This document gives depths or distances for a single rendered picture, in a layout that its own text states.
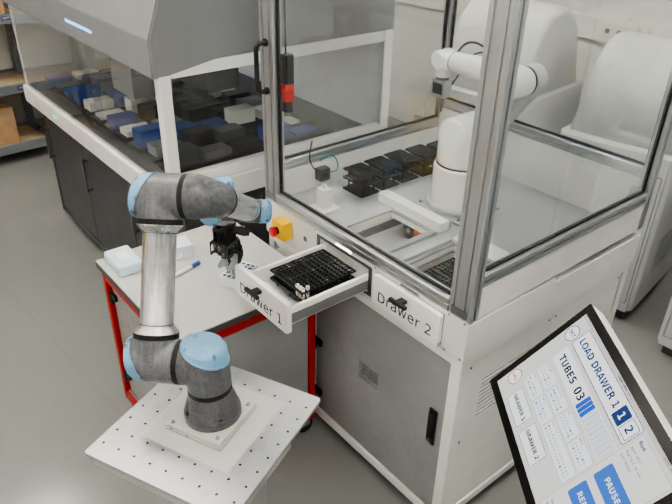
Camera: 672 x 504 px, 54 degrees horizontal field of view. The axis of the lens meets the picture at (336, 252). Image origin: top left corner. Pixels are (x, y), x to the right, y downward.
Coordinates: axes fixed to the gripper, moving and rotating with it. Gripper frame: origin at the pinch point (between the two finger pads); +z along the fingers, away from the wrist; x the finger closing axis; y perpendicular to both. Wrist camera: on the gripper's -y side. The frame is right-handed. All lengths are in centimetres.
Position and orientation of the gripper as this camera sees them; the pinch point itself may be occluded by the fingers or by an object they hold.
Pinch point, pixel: (232, 269)
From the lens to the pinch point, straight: 233.3
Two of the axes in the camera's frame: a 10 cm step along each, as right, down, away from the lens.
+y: -4.4, 4.5, -7.8
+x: 9.0, 2.4, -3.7
